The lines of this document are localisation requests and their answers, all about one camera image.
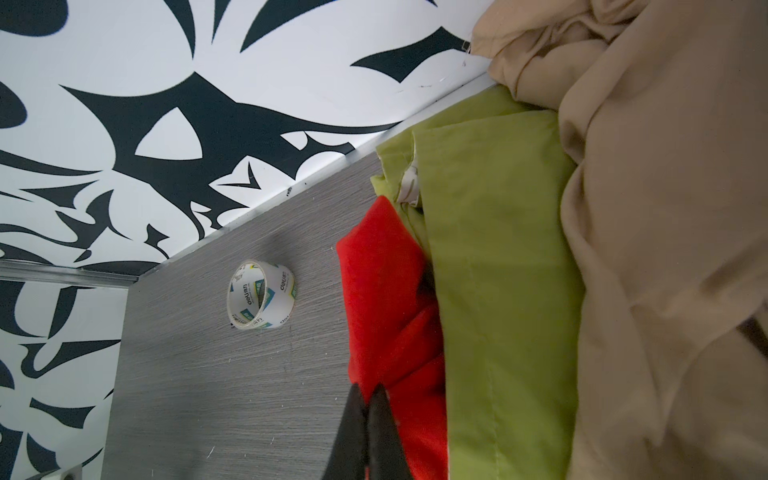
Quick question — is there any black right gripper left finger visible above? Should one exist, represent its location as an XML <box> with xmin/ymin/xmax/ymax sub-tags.
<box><xmin>321</xmin><ymin>384</ymin><xmax>368</xmax><ymax>480</ymax></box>

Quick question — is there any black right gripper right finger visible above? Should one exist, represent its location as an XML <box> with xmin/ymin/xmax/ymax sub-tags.
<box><xmin>367</xmin><ymin>385</ymin><xmax>413</xmax><ymax>480</ymax></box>

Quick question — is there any red cloth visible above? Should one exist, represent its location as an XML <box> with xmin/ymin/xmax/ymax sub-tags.
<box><xmin>336</xmin><ymin>197</ymin><xmax>448</xmax><ymax>479</ymax></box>

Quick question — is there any green cloth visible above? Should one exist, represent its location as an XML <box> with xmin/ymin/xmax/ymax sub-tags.
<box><xmin>372</xmin><ymin>85</ymin><xmax>584</xmax><ymax>479</ymax></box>

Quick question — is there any beige cloth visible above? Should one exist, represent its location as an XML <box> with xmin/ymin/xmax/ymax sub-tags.
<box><xmin>471</xmin><ymin>1</ymin><xmax>767</xmax><ymax>479</ymax></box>

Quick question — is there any clear packing tape roll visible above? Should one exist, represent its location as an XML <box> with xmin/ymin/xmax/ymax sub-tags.
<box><xmin>226</xmin><ymin>259</ymin><xmax>297</xmax><ymax>330</ymax></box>

